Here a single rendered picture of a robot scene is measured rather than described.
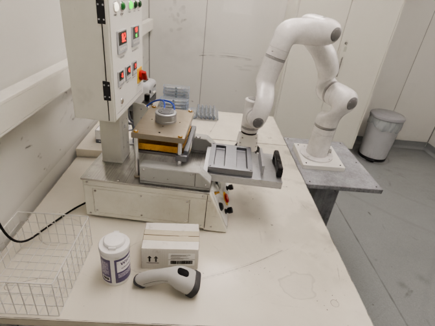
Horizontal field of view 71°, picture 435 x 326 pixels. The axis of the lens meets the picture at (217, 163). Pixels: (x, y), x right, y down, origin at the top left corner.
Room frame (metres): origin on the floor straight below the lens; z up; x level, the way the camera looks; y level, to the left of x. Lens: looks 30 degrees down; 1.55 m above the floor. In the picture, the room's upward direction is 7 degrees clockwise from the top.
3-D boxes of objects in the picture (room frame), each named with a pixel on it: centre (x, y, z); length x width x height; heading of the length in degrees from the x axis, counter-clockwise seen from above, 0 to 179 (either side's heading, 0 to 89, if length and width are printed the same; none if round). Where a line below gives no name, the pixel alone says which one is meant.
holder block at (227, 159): (1.05, -0.05, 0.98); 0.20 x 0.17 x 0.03; 0
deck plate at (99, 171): (1.05, 0.24, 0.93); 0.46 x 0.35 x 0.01; 90
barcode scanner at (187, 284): (0.61, 0.11, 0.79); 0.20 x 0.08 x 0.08; 95
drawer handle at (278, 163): (1.05, -0.23, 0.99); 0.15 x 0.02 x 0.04; 0
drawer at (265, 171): (1.05, -0.10, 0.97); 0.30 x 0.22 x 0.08; 90
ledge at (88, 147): (1.74, 0.59, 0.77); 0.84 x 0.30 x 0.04; 5
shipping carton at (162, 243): (0.74, 0.12, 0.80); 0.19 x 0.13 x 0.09; 95
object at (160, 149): (1.06, 0.21, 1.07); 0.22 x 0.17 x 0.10; 0
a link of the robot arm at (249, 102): (1.35, -0.13, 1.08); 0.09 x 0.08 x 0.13; 11
